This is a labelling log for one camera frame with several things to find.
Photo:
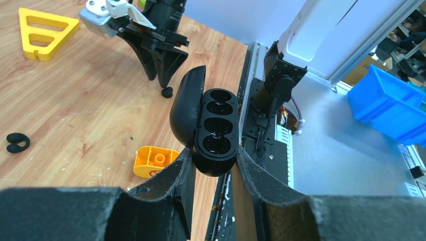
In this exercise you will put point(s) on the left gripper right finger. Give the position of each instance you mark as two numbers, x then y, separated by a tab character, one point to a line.
316	216

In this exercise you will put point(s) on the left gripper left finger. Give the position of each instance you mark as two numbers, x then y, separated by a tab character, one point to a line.
158	209

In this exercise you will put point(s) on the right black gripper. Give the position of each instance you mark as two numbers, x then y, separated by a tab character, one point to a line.
158	20

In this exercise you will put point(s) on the black earbud charging case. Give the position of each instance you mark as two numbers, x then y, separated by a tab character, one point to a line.
206	121

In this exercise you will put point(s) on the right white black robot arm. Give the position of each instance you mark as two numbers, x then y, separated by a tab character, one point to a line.
288	57

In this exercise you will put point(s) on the orange toy brick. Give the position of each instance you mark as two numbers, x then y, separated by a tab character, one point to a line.
150	160

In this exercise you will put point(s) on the yellow triangular plastic part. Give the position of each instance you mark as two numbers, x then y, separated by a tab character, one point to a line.
43	34

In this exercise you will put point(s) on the blue plastic bin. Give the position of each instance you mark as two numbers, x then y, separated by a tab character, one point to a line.
390	106

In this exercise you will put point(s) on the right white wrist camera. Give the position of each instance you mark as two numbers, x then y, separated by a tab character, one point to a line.
107	18

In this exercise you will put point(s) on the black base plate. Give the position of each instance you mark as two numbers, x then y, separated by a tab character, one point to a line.
259	130

